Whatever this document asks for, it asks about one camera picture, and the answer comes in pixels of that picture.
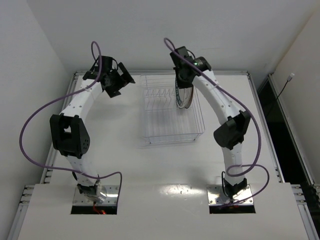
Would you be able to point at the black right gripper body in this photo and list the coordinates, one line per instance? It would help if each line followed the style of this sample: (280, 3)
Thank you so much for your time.
(184, 81)

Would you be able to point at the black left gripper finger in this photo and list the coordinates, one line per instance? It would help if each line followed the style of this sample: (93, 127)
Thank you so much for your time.
(126, 78)
(112, 91)

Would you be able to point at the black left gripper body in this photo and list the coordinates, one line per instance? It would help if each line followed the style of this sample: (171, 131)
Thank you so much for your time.
(116, 81)

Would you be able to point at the orange sunburst plate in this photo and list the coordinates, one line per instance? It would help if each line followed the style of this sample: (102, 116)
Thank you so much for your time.
(191, 96)

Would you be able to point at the white plate grey rings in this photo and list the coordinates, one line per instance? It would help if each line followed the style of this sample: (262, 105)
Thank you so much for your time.
(186, 98)

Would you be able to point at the green rimmed white plate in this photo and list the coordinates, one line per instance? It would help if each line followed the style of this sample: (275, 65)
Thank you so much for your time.
(179, 99)

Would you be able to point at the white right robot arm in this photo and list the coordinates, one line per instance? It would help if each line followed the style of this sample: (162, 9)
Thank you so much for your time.
(233, 122)

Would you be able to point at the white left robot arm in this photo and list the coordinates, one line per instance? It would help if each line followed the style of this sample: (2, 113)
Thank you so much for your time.
(69, 133)

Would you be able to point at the white wire dish rack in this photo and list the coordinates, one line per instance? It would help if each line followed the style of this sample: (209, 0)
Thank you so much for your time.
(162, 121)

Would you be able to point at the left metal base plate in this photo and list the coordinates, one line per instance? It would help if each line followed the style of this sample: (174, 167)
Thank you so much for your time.
(107, 196)

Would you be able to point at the metal base plate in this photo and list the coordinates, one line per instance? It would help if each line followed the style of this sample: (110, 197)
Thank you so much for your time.
(216, 196)
(107, 196)

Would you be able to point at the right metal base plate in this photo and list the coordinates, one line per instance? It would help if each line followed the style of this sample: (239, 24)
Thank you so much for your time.
(216, 196)

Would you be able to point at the aluminium frame rail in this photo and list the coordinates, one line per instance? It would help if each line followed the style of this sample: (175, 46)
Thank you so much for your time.
(287, 156)

